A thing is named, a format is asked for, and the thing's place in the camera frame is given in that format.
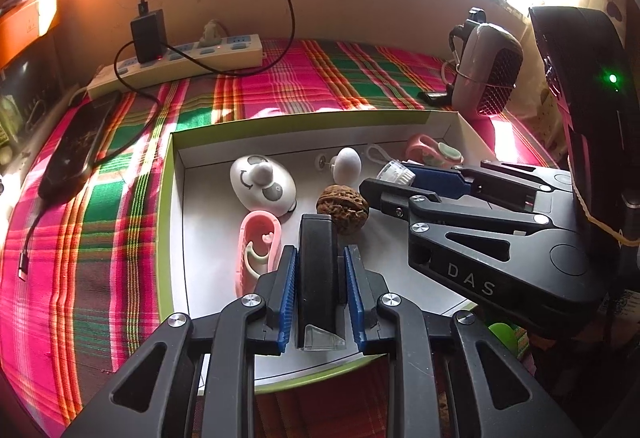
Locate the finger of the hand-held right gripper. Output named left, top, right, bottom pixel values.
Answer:
left=402, top=160, right=572, bottom=214
left=359, top=177, right=554, bottom=270

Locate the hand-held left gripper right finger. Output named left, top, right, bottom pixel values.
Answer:
left=343, top=244, right=583, bottom=438

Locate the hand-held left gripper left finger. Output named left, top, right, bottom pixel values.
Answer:
left=62, top=245, right=299, bottom=438

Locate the clear white small cap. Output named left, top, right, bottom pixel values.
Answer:
left=376, top=159, right=418, bottom=185

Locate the black rectangular box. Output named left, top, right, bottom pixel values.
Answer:
left=296, top=213, right=347, bottom=351

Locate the brown walnut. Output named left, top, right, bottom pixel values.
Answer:
left=316, top=185, right=371, bottom=235

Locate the white egg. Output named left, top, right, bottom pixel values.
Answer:
left=334, top=147, right=362, bottom=185

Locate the green-rimmed cardboard box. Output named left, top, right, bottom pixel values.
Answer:
left=159, top=111, right=561, bottom=394

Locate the pink oval holder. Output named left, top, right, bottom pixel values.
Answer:
left=235, top=212, right=283, bottom=296

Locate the pink clip with grey pad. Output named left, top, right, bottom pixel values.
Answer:
left=405, top=133, right=463, bottom=166

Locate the white panda-face gadget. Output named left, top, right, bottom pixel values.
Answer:
left=230, top=155, right=297, bottom=219

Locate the small pinkish heater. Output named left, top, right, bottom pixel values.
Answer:
left=450, top=8, right=524, bottom=119

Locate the plaid tablecloth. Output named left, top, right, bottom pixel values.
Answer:
left=0, top=36, right=561, bottom=438

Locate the beige power strip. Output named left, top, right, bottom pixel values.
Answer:
left=86, top=33, right=264, bottom=99

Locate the beige plug adapter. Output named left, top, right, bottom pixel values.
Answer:
left=200, top=18, right=224, bottom=50

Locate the black smartphone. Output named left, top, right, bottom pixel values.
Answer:
left=37, top=91, right=123, bottom=201

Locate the black charger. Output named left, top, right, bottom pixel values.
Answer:
left=130, top=9, right=168, bottom=64

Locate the orange tray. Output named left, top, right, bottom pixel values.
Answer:
left=0, top=0, right=62, bottom=69

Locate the black charger cable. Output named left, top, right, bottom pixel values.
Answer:
left=114, top=0, right=296, bottom=169

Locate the black cable with loose plug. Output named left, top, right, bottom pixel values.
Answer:
left=17, top=195, right=48, bottom=281

